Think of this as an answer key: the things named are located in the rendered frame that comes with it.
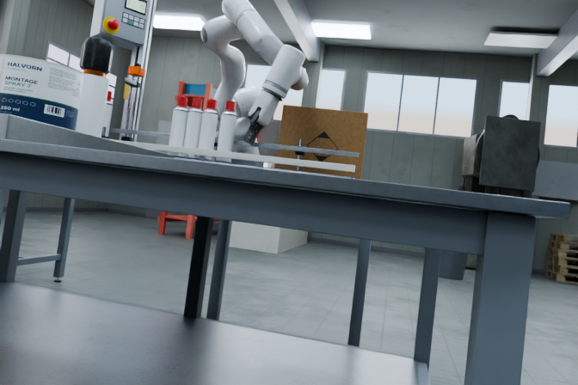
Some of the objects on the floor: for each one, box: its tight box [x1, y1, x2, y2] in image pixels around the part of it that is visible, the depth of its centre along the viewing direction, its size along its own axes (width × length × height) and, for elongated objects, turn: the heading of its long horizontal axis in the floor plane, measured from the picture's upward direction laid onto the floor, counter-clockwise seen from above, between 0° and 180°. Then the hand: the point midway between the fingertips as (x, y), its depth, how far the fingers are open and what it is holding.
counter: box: [229, 221, 308, 254], centre depth 835 cm, size 83×251×86 cm
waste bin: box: [439, 250, 468, 280], centre depth 689 cm, size 53×53×68 cm
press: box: [458, 114, 541, 269], centre depth 870 cm, size 140×125×273 cm
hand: (250, 137), depth 161 cm, fingers closed
